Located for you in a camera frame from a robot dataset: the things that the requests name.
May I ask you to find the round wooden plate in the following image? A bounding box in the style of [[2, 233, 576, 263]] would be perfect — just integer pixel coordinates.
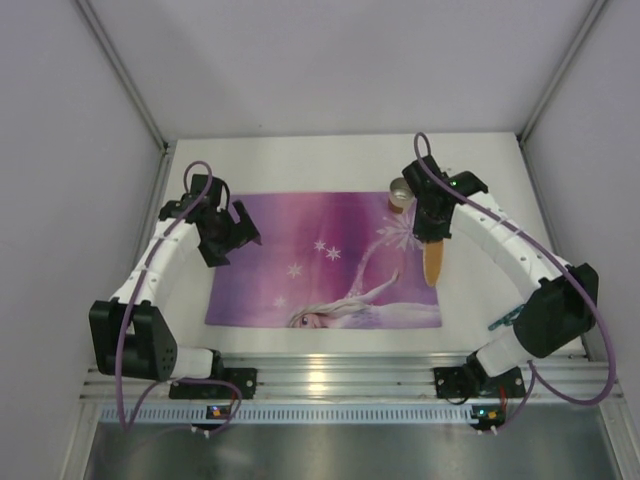
[[422, 240, 444, 287]]

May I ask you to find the metal cup with brown sleeve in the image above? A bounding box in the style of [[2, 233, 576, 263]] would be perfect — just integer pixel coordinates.
[[387, 177, 415, 214]]

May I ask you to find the purple printed placemat cloth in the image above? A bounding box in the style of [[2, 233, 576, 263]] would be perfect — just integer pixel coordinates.
[[205, 192, 442, 330]]

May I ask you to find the teal handled fork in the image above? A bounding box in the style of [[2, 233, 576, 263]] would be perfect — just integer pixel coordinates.
[[488, 305, 524, 331]]

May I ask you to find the teal handled spoon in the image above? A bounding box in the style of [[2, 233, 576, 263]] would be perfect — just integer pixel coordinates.
[[497, 305, 524, 326]]

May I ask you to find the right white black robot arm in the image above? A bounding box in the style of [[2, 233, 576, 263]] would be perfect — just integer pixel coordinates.
[[402, 156, 598, 384]]

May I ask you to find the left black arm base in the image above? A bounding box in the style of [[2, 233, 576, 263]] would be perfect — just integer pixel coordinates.
[[169, 367, 258, 400]]

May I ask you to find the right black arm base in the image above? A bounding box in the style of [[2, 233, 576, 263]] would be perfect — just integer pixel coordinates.
[[433, 366, 526, 400]]

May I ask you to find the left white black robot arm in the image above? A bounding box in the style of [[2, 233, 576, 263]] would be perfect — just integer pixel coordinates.
[[88, 174, 260, 381]]

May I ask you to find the aluminium mounting rail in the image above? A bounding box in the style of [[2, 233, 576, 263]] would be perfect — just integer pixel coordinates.
[[79, 352, 624, 404]]

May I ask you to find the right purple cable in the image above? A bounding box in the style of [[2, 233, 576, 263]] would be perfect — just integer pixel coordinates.
[[413, 132, 619, 434]]

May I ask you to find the slotted grey cable duct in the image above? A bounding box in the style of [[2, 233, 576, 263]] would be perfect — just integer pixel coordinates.
[[99, 404, 506, 424]]

